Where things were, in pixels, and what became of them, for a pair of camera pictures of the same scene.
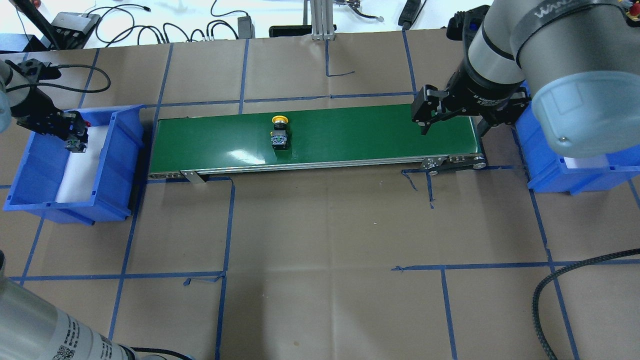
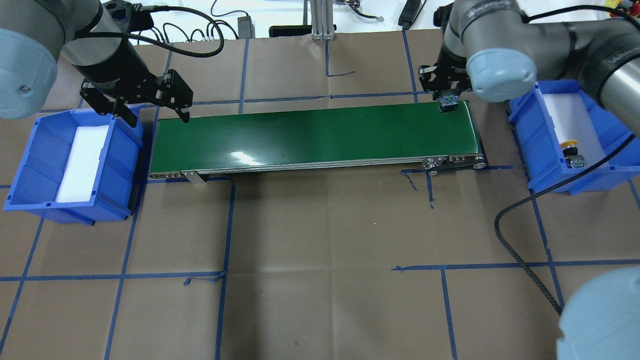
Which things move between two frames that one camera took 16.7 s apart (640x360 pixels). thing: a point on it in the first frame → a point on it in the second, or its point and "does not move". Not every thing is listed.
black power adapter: x=246 y=28 does not move
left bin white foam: x=77 y=180 does not move
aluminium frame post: x=322 y=20 does not move
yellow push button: x=279 y=138 → x=570 y=150
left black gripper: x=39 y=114 → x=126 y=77
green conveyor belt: x=353 y=137 does not move
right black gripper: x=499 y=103 → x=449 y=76
